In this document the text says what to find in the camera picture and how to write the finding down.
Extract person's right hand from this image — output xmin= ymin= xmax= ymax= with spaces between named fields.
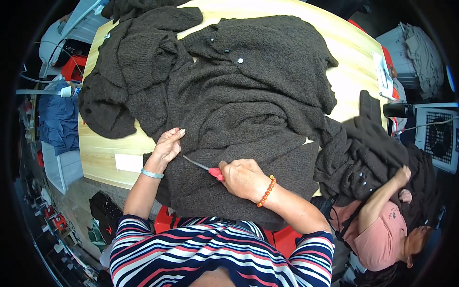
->
xmin=218 ymin=159 xmax=273 ymax=202

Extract person's left hand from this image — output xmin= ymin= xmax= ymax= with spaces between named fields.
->
xmin=152 ymin=127 xmax=186 ymax=166

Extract red-handled thread snips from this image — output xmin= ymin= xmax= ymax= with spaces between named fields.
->
xmin=183 ymin=155 xmax=225 ymax=182

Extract dark brown knitted cardigan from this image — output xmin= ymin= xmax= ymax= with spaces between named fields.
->
xmin=78 ymin=6 xmax=340 ymax=231

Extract pale green bangle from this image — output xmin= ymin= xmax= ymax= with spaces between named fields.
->
xmin=141 ymin=167 xmax=164 ymax=179

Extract white paper label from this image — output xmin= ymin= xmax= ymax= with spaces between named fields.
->
xmin=114 ymin=153 xmax=144 ymax=174

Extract person's body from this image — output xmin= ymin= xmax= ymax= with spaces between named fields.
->
xmin=109 ymin=215 xmax=336 ymax=287

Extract red plastic stool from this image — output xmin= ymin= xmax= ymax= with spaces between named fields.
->
xmin=154 ymin=205 xmax=304 ymax=259
xmin=60 ymin=54 xmax=89 ymax=83

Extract black bag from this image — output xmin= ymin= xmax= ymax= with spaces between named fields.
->
xmin=88 ymin=190 xmax=125 ymax=245

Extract white plastic crate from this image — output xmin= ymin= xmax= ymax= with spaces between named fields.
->
xmin=41 ymin=140 xmax=84 ymax=195

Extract blue cloth heap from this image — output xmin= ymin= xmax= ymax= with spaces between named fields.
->
xmin=38 ymin=80 xmax=82 ymax=156

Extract green cloth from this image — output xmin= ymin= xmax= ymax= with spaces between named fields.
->
xmin=87 ymin=218 xmax=108 ymax=246

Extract dark brown knitted garment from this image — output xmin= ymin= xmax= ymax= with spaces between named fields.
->
xmin=101 ymin=0 xmax=192 ymax=23

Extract heap of dark brown knitwear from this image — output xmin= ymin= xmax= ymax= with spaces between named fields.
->
xmin=313 ymin=90 xmax=440 ymax=234

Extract white grey machine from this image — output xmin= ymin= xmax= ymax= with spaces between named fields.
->
xmin=38 ymin=0 xmax=110 ymax=79

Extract clear bag with white papers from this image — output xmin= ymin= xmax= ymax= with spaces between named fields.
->
xmin=372 ymin=52 xmax=396 ymax=101

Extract white box fan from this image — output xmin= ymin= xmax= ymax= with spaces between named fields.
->
xmin=414 ymin=107 xmax=459 ymax=175

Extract white crate with grey cloths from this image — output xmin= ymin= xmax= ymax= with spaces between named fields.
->
xmin=375 ymin=22 xmax=445 ymax=100

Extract orange bead bracelet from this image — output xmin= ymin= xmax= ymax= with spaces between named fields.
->
xmin=256 ymin=174 xmax=278 ymax=208

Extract white cable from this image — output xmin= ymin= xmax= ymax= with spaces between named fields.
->
xmin=401 ymin=116 xmax=459 ymax=132

